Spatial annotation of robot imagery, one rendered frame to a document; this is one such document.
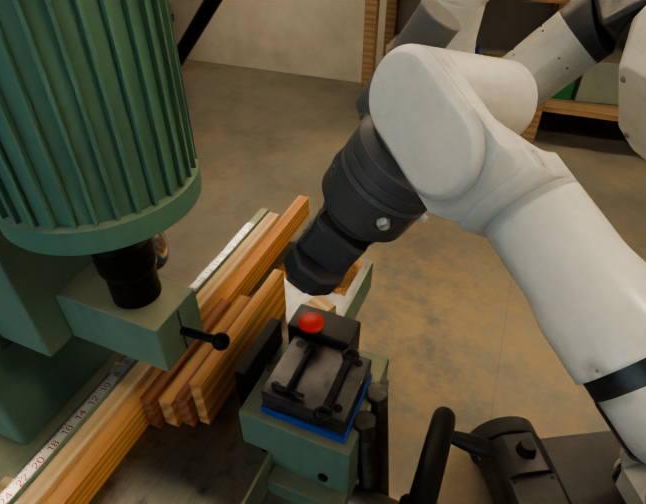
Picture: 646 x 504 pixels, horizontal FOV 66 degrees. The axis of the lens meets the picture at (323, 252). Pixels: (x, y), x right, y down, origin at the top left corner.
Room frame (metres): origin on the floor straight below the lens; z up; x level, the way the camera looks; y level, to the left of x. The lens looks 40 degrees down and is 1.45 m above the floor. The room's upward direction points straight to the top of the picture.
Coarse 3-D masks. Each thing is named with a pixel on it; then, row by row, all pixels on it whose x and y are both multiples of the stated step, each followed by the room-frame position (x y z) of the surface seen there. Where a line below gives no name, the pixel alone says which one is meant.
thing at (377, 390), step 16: (368, 400) 0.33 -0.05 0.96; (384, 400) 0.33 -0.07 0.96; (368, 416) 0.30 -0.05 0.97; (384, 416) 0.33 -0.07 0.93; (368, 432) 0.29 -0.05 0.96; (384, 432) 0.33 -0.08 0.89; (368, 448) 0.29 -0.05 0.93; (384, 448) 0.33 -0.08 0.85; (368, 464) 0.29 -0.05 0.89; (384, 464) 0.33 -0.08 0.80; (368, 480) 0.29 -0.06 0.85; (384, 480) 0.34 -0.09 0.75
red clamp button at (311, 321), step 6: (312, 312) 0.41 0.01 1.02; (300, 318) 0.40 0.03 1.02; (306, 318) 0.39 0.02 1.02; (312, 318) 0.39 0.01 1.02; (318, 318) 0.40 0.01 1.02; (300, 324) 0.39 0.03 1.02; (306, 324) 0.39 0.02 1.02; (312, 324) 0.39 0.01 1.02; (318, 324) 0.39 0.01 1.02; (306, 330) 0.38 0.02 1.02; (312, 330) 0.38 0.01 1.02; (318, 330) 0.38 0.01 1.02
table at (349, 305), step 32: (256, 288) 0.57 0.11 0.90; (288, 288) 0.57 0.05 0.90; (352, 288) 0.57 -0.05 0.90; (288, 320) 0.51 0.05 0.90; (224, 416) 0.35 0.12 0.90; (160, 448) 0.30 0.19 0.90; (192, 448) 0.30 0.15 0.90; (224, 448) 0.30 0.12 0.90; (256, 448) 0.30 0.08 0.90; (128, 480) 0.27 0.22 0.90; (160, 480) 0.27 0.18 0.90; (192, 480) 0.27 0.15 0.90; (224, 480) 0.27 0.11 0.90; (256, 480) 0.27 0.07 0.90; (288, 480) 0.28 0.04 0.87
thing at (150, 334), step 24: (72, 288) 0.40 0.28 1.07; (96, 288) 0.40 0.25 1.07; (168, 288) 0.40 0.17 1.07; (192, 288) 0.40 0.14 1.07; (72, 312) 0.38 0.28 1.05; (96, 312) 0.37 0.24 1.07; (120, 312) 0.36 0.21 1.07; (144, 312) 0.36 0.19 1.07; (168, 312) 0.36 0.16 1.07; (192, 312) 0.39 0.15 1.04; (96, 336) 0.37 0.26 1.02; (120, 336) 0.36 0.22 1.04; (144, 336) 0.34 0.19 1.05; (168, 336) 0.35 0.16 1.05; (144, 360) 0.35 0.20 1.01; (168, 360) 0.34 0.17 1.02
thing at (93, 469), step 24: (288, 216) 0.71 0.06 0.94; (264, 240) 0.65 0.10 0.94; (288, 240) 0.69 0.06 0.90; (264, 264) 0.61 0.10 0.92; (240, 288) 0.54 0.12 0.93; (144, 384) 0.36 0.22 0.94; (120, 432) 0.30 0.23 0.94; (96, 456) 0.27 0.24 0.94; (120, 456) 0.29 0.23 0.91; (72, 480) 0.25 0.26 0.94; (96, 480) 0.26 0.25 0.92
